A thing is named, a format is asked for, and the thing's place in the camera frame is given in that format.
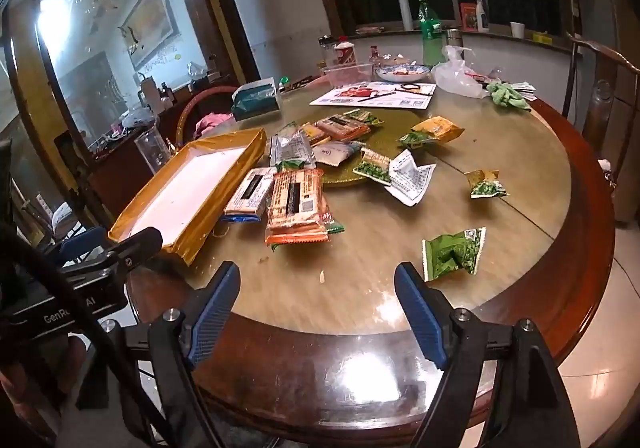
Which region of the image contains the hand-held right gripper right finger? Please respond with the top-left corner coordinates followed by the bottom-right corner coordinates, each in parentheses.
top-left (394, 262), bottom-right (581, 448)

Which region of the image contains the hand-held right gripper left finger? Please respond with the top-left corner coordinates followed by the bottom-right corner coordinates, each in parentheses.
top-left (75, 261), bottom-right (242, 448)

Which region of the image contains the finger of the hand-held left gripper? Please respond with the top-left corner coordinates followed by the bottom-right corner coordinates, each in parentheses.
top-left (60, 227), bottom-right (165, 282)
top-left (50, 227), bottom-right (115, 268)

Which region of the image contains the golden tray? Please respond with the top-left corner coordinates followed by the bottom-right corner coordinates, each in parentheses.
top-left (107, 127), bottom-right (268, 266)

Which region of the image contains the pale cracker packet blue end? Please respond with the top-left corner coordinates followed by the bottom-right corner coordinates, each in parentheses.
top-left (223, 167), bottom-right (277, 222)

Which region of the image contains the small green snack packet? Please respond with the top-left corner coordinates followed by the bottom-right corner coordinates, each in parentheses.
top-left (320, 211), bottom-right (346, 235)

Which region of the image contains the orange cracker packet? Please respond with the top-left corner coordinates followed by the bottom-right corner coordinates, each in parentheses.
top-left (264, 167), bottom-right (332, 247)
top-left (316, 114), bottom-right (373, 141)

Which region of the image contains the white printed snack packet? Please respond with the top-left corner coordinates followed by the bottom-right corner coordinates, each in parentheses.
top-left (384, 149), bottom-right (437, 207)

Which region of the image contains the yellow green pea packet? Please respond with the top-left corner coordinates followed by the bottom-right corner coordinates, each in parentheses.
top-left (463, 169), bottom-right (510, 199)

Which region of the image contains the green pea packet pale top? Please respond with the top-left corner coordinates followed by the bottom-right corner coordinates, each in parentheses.
top-left (352, 148), bottom-right (393, 186)

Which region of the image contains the clear rice cracker packet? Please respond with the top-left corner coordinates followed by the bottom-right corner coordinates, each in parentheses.
top-left (269, 123), bottom-right (317, 171)

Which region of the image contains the white silver snack packet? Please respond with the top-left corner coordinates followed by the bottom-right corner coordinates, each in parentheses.
top-left (312, 141), bottom-right (363, 166)

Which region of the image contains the orange yellow snack packet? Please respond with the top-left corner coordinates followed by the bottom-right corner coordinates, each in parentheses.
top-left (412, 115), bottom-right (466, 143)

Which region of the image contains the dark wooden cabinet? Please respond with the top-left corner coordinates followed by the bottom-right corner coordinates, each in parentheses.
top-left (55, 78), bottom-right (241, 209)

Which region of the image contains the clear plastic cup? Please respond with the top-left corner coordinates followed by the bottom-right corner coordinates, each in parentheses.
top-left (134, 127), bottom-right (172, 175)

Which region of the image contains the pink cloth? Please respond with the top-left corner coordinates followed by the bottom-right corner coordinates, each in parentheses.
top-left (194, 112), bottom-right (235, 139)

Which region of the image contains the rattan chair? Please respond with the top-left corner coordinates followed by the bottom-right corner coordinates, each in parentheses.
top-left (172, 84), bottom-right (241, 144)

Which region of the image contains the teal tissue pack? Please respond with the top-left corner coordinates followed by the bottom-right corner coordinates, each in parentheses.
top-left (231, 78), bottom-right (282, 121)

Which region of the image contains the printed flyer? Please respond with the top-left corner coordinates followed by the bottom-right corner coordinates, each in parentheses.
top-left (309, 81), bottom-right (437, 110)

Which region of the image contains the green cloth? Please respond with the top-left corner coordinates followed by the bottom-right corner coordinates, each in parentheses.
top-left (486, 81), bottom-right (532, 112)

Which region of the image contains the clear plastic bag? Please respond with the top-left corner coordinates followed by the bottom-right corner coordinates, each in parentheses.
top-left (431, 46), bottom-right (488, 99)

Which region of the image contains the patterned bowl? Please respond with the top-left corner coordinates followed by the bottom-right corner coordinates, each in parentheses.
top-left (375, 63), bottom-right (430, 82)

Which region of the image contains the clear plastic container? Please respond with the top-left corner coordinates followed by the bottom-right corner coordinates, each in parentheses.
top-left (322, 62), bottom-right (375, 88)

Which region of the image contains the dark capped bottle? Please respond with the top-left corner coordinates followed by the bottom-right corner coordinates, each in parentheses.
top-left (318, 35), bottom-right (337, 69)

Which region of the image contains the white red liquor bottle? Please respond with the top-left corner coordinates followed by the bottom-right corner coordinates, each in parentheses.
top-left (334, 36), bottom-right (356, 66)

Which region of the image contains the wooden chair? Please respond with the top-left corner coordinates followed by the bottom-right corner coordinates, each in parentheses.
top-left (562, 32), bottom-right (640, 179)

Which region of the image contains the green plastic bottle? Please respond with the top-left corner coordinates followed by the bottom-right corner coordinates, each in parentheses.
top-left (419, 0), bottom-right (443, 69)

